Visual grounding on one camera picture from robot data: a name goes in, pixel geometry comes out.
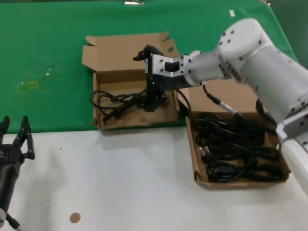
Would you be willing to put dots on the brown cardboard disc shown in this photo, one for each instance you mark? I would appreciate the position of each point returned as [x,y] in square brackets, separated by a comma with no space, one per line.
[74,217]

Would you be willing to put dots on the cardboard box with round hole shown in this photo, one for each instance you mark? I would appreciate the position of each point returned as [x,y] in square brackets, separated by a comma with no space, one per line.
[197,101]

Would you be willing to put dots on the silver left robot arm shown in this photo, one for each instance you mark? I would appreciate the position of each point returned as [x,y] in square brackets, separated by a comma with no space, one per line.
[2,215]

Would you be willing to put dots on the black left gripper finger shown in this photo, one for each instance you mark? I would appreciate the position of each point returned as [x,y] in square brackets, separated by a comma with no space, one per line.
[25,142]
[4,127]

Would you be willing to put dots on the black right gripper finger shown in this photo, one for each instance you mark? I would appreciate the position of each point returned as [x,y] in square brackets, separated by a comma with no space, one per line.
[152,103]
[146,51]

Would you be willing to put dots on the small metal clip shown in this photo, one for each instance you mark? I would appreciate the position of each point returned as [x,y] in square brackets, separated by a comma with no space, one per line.
[265,1]

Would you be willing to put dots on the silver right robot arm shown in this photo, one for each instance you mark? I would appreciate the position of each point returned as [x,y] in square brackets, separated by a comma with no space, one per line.
[264,62]

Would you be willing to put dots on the white tape strip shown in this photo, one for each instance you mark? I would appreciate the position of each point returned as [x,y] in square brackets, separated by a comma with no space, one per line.
[232,13]

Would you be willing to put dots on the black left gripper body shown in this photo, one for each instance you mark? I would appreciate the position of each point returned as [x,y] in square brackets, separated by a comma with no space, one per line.
[8,173]

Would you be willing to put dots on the cardboard box with oval hole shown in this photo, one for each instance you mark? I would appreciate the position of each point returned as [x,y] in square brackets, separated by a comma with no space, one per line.
[115,55]

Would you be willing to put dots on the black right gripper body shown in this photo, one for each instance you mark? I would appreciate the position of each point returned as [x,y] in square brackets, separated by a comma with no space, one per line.
[155,86]

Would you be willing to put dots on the green table cloth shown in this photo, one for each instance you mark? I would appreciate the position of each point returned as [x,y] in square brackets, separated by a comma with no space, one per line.
[48,36]

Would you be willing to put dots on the clear tape scrap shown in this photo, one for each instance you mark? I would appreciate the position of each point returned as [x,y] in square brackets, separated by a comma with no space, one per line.
[48,73]

